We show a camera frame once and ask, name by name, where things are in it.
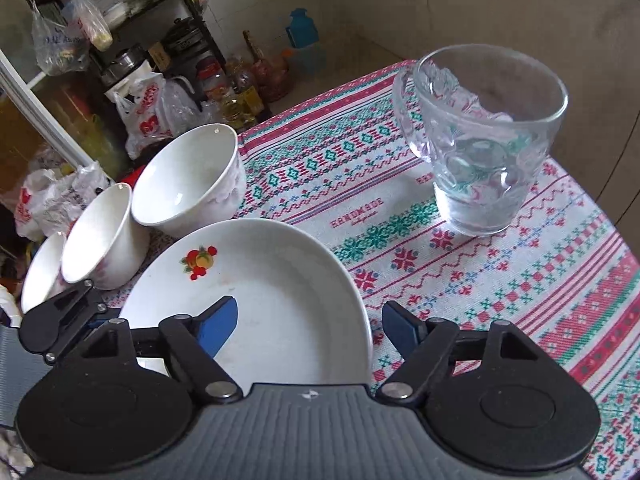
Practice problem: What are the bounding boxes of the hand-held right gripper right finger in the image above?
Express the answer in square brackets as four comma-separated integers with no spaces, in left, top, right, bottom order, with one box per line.
[375,301,548,405]

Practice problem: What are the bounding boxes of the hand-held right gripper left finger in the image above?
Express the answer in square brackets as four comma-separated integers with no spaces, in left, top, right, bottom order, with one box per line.
[82,296,244,405]

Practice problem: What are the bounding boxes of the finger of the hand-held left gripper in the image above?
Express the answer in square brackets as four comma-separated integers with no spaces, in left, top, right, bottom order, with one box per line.
[45,280,122,363]

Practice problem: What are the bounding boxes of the white floral ceramic bowl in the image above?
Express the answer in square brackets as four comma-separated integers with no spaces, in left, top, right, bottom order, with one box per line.
[131,123,247,239]
[60,183,151,291]
[20,231,69,315]

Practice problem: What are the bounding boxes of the deep white fruit-print plate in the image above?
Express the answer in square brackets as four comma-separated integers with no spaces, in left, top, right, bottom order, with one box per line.
[117,217,375,398]

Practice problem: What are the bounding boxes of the patterned woven tablecloth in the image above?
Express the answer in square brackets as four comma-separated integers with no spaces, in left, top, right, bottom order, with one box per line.
[232,59,640,480]

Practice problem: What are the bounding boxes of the white plastic bag red print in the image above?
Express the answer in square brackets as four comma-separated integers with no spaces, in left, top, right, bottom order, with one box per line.
[14,161,110,241]

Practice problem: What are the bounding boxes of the clear glass mug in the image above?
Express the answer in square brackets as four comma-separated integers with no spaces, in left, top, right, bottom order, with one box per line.
[392,44,569,237]

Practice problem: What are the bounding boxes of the red and white plastic bag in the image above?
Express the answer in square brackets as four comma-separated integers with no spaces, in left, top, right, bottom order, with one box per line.
[114,72,167,159]

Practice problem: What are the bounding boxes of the cooking oil bottle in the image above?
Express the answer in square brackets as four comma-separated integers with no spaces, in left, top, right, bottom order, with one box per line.
[220,80,265,128]

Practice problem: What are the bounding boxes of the crumpled clear plastic bag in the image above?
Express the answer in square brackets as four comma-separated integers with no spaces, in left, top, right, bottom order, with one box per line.
[161,77,202,136]

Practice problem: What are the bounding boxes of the red-lidded jar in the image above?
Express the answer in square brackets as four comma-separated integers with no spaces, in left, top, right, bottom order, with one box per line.
[196,56,229,103]

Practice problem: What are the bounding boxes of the wicker basket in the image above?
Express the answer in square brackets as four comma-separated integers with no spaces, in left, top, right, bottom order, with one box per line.
[242,30,296,103]

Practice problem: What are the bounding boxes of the steel pot with lid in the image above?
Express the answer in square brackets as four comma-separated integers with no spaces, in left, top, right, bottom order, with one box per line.
[100,44,151,90]

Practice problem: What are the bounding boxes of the clear bag blue print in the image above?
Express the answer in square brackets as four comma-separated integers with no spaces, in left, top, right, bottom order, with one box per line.
[31,0,91,77]

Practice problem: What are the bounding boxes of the clear bag yellow contents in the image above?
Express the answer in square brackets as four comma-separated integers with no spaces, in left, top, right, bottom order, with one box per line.
[67,0,114,52]

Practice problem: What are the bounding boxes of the dark cooking pot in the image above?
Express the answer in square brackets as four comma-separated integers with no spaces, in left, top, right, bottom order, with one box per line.
[162,17,206,54]

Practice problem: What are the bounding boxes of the black metal shelf rack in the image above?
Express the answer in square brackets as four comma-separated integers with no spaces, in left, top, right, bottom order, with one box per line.
[30,0,227,126]

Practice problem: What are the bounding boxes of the blue plastic water jug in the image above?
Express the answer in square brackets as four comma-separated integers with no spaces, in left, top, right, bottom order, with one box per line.
[285,7,327,77]

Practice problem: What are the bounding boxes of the aluminium door frame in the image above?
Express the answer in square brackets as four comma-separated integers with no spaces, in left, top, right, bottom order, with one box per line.
[0,50,88,171]

